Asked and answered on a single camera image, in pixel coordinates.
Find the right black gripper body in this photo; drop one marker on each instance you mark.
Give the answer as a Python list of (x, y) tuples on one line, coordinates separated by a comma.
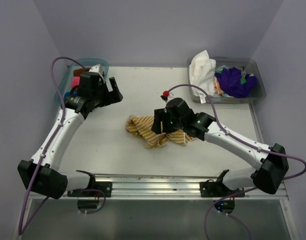
[(180, 122)]

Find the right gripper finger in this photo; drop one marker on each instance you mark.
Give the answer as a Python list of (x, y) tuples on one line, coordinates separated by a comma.
[(169, 125), (157, 126)]

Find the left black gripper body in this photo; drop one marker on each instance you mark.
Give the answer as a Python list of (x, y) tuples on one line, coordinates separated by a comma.
[(95, 94)]

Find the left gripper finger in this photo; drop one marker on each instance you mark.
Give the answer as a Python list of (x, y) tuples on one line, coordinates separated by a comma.
[(115, 94), (104, 96)]

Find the yellow white striped towel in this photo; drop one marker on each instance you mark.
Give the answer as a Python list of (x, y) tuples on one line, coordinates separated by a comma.
[(140, 127)]

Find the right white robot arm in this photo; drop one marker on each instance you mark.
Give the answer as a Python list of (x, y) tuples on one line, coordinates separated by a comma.
[(267, 165)]

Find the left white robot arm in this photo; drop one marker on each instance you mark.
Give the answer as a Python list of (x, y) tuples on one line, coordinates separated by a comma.
[(41, 173)]

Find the pink rolled towel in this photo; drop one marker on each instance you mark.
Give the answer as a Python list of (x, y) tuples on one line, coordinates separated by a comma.
[(75, 81)]

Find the brown rolled towel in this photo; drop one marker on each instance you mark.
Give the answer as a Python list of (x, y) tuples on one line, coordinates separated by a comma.
[(78, 72)]

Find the teal plastic tray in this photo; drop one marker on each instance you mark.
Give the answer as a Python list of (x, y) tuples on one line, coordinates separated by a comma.
[(65, 84)]

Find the peach patterned cloth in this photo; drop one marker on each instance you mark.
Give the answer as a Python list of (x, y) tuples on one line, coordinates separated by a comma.
[(218, 89)]

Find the purple towel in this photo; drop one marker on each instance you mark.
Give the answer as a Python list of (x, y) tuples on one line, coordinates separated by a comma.
[(233, 82)]

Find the grey plastic bin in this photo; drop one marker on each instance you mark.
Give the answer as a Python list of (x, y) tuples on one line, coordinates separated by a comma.
[(247, 66)]

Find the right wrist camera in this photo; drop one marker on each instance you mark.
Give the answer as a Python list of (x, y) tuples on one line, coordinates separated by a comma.
[(167, 96)]

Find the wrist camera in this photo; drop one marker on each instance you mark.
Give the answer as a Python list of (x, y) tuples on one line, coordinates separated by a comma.
[(167, 96), (97, 69)]

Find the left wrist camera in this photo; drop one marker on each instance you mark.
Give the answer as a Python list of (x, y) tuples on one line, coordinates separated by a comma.
[(97, 69)]

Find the aluminium mounting rail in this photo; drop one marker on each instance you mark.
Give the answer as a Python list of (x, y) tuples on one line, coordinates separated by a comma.
[(153, 187)]

